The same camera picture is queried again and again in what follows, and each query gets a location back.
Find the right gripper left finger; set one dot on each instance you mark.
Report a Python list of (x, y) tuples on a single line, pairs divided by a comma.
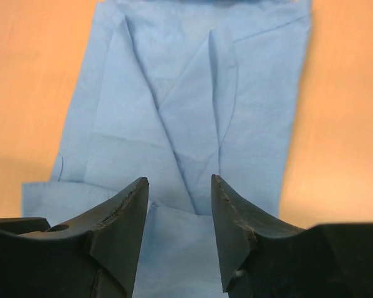
[(92, 255)]

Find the blue long sleeve shirt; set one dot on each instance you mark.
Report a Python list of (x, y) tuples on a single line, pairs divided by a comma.
[(177, 91)]

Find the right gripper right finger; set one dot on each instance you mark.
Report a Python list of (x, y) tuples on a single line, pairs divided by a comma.
[(263, 256)]

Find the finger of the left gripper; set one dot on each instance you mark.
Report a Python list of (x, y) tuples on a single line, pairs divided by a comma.
[(24, 224)]

